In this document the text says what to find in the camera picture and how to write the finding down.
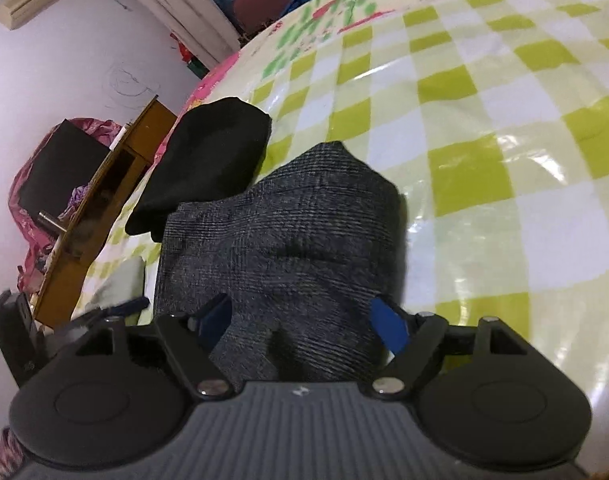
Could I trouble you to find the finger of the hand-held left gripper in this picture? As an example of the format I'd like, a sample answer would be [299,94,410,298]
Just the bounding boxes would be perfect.
[47,296,151,346]

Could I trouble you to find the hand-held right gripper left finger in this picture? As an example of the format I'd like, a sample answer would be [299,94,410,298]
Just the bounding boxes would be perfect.
[77,294,235,402]

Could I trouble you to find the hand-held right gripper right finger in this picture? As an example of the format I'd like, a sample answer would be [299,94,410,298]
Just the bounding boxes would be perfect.
[371,296,531,401]

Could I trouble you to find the dark grey pants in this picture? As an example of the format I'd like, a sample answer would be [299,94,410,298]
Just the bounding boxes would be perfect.
[154,141,407,386]

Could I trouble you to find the pink patterned bag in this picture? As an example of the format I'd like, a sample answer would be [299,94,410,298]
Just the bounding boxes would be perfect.
[7,117,130,293]

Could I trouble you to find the wooden bedside cabinet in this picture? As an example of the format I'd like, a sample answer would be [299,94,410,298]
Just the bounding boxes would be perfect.
[34,94,178,328]

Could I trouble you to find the metal cylinder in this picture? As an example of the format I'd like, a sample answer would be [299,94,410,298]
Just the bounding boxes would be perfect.
[38,210,68,234]

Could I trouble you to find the black box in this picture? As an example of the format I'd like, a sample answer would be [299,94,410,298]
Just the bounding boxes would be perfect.
[22,120,110,221]

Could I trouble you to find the folded black cloth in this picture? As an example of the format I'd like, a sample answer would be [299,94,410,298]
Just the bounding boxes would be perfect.
[124,97,272,243]

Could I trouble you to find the green white checked plastic sheet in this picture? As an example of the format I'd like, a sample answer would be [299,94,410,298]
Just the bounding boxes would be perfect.
[69,0,609,466]

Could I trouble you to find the red green bag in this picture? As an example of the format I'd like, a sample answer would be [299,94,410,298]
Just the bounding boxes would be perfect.
[172,34,208,78]

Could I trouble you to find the beige curtain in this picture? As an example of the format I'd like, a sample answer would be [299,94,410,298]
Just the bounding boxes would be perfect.
[97,0,242,68]

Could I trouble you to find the cartoon printed bed blanket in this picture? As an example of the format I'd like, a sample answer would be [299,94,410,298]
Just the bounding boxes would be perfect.
[154,0,485,161]

